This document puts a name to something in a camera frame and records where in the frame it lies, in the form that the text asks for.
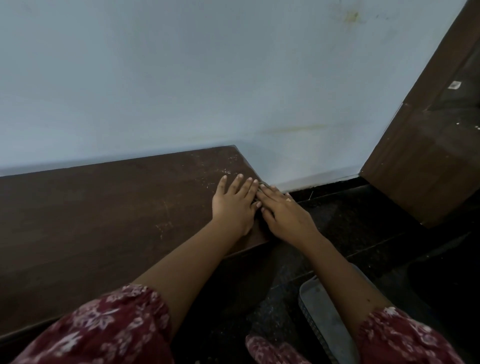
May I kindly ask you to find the person's right hand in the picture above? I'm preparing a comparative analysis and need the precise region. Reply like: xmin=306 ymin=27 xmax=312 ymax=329
xmin=256 ymin=183 xmax=320 ymax=245

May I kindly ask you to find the person's left hand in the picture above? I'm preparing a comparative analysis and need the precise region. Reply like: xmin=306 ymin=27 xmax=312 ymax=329
xmin=211 ymin=173 xmax=263 ymax=238

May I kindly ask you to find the dark brown wooden cabinet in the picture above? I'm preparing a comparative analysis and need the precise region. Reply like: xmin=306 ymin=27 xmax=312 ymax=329
xmin=0 ymin=145 xmax=278 ymax=364

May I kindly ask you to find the person's left forearm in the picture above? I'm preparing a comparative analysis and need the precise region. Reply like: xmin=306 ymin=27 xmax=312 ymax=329
xmin=131 ymin=221 xmax=245 ymax=332

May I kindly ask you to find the person's right forearm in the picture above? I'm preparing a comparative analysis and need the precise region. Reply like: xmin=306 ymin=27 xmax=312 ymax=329
xmin=299 ymin=232 xmax=392 ymax=332

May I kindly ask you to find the grey perforated plastic basket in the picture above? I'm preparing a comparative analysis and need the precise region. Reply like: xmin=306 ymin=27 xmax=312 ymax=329
xmin=298 ymin=262 xmax=380 ymax=364

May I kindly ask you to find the brown wooden furniture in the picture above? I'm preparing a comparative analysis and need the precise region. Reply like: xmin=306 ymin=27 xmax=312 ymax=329
xmin=359 ymin=0 xmax=480 ymax=229

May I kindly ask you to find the red floral garment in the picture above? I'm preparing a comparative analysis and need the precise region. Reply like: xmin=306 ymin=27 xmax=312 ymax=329
xmin=11 ymin=283 xmax=466 ymax=364

